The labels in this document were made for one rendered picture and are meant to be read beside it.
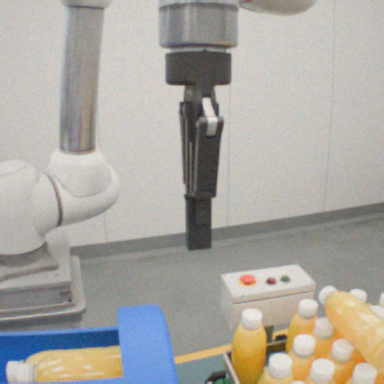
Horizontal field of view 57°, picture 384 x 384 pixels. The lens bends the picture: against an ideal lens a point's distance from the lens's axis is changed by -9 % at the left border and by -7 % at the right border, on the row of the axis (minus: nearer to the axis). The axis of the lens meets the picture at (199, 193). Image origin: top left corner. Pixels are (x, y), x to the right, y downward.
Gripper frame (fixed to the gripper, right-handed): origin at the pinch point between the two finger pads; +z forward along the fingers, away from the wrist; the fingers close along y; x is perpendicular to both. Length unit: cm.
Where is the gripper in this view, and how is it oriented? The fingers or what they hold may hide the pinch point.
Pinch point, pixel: (198, 221)
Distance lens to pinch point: 47.5
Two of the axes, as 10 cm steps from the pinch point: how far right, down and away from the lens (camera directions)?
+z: 0.0, 9.5, 3.0
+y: -2.2, -2.9, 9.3
